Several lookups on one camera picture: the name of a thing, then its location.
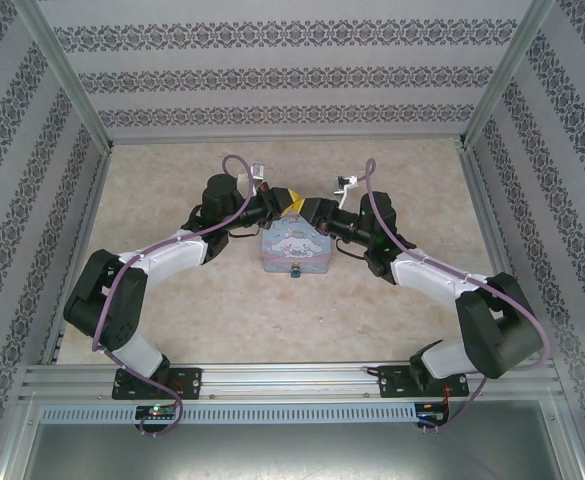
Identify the teal padlock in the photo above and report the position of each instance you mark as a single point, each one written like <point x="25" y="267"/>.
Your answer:
<point x="295" y="272"/>

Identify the black base plate left arm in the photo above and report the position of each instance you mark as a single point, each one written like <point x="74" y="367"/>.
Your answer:
<point x="192" y="382"/>

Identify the black base plate right arm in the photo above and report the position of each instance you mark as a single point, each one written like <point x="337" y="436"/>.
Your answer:
<point x="392" y="380"/>

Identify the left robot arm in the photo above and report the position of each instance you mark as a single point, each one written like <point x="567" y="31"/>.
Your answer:
<point x="172" y="256"/>

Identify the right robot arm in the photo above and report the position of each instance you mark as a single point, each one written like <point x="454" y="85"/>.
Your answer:
<point x="424" y="272"/>

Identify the blue cartoon tin box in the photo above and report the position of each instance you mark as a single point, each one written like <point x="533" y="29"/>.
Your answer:
<point x="297" y="245"/>

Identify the grey metal shelf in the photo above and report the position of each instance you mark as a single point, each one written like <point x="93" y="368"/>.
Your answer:
<point x="292" y="452"/>

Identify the aluminium side rail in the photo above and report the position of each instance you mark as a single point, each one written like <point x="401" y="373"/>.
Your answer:
<point x="502" y="240"/>
<point x="79" y="260"/>

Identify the aluminium mounting rail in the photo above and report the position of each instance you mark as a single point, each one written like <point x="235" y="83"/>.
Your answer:
<point x="287" y="381"/>

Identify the aluminium frame post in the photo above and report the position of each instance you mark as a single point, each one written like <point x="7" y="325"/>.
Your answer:
<point x="67" y="70"/>
<point x="509" y="70"/>

